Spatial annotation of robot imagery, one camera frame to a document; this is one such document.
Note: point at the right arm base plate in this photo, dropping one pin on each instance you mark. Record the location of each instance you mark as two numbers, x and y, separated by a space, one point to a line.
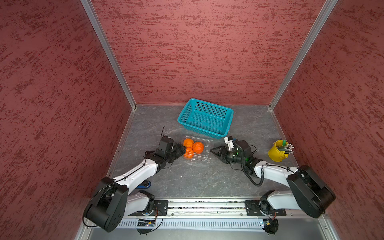
262 208

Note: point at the orange fruit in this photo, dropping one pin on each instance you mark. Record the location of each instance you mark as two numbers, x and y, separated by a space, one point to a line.
189 153
188 143
198 147

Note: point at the teal plastic basket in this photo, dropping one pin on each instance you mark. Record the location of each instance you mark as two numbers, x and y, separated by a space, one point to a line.
206 118

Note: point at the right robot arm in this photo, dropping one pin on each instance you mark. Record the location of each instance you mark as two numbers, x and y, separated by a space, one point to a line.
307 191

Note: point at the markers in cup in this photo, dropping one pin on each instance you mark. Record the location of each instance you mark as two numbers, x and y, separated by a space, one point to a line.
286 149

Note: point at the clear plastic clamshell container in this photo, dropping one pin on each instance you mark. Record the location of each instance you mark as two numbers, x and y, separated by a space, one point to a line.
205 156

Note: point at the aluminium front rail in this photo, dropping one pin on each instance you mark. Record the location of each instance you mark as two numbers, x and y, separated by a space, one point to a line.
203 208

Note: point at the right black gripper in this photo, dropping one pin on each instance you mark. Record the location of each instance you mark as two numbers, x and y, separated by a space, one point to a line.
219 154

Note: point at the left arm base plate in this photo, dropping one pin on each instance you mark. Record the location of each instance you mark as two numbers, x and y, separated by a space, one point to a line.
156 207

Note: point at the yellow cup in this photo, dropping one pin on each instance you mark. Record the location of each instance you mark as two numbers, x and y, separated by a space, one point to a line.
275 154

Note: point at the blue tape roll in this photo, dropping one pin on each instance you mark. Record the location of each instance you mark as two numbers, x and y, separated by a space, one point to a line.
144 185

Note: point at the white slotted cable duct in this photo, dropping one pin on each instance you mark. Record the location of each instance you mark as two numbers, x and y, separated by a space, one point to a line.
196 224

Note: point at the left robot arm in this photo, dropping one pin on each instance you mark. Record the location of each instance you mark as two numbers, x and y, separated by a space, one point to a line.
113 198

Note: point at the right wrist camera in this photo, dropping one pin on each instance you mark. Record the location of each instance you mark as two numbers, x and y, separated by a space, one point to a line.
230 141

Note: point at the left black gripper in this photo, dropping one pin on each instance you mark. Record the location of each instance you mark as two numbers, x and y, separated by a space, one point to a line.
180 151

